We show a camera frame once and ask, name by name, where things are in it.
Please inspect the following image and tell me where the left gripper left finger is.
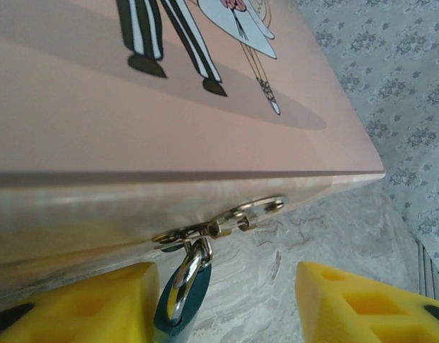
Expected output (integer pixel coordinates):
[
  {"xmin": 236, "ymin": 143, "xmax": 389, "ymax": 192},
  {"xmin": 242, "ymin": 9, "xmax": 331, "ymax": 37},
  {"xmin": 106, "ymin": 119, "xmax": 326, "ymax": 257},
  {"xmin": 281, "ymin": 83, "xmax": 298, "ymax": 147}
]
[{"xmin": 0, "ymin": 261, "xmax": 160, "ymax": 343}]

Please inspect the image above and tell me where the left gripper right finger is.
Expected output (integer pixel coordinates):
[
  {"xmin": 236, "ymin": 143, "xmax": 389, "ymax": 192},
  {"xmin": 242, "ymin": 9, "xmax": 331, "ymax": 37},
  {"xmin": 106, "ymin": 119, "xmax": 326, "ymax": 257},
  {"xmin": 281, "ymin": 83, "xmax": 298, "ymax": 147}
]
[{"xmin": 297, "ymin": 261, "xmax": 439, "ymax": 343}]

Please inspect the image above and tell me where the blue padlock with silver shackle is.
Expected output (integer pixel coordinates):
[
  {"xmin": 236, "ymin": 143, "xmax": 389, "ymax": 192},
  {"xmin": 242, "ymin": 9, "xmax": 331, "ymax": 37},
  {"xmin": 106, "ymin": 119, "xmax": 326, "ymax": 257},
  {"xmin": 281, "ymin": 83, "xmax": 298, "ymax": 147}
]
[{"xmin": 152, "ymin": 236, "xmax": 214, "ymax": 343}]

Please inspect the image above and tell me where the silver box hasp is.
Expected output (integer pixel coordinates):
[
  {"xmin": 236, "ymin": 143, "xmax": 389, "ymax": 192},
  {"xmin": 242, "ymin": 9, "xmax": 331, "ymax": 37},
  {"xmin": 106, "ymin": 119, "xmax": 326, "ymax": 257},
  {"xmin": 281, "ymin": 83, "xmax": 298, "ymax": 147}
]
[{"xmin": 150, "ymin": 194, "xmax": 287, "ymax": 254}]

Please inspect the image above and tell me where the pink tin box with couple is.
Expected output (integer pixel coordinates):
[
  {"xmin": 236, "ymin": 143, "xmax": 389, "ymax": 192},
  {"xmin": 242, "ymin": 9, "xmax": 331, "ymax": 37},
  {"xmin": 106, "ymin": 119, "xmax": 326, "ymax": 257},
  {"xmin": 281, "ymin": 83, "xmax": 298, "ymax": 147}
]
[{"xmin": 0, "ymin": 0, "xmax": 387, "ymax": 285}]

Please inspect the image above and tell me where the aluminium table edge rail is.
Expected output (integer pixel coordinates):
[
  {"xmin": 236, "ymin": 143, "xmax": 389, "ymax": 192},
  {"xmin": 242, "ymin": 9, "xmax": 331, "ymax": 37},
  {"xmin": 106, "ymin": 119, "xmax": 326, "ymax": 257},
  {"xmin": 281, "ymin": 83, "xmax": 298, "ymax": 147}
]
[{"xmin": 416, "ymin": 238, "xmax": 439, "ymax": 307}]

